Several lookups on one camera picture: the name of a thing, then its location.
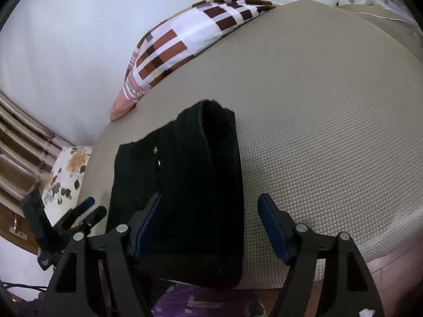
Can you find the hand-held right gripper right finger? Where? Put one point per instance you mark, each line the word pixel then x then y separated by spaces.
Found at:
pixel 273 228

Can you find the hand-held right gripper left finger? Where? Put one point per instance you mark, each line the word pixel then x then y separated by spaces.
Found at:
pixel 150 228

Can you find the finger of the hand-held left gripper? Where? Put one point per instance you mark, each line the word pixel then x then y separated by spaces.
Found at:
pixel 95 216
pixel 82 206

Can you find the black pants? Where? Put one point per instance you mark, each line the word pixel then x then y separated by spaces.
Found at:
pixel 198 171

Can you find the brown wooden door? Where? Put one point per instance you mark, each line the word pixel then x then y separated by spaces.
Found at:
pixel 8 213

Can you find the floral print pillow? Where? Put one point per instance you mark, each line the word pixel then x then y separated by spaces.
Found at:
pixel 69 168

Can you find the purple cloth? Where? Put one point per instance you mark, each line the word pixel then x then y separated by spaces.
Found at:
pixel 214 300

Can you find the beige textured bed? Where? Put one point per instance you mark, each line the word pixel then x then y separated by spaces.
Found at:
pixel 314 122

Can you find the pink checked pillow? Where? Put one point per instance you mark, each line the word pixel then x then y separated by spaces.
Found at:
pixel 172 46

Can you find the beige pillow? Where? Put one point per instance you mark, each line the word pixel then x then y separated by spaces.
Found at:
pixel 380 15

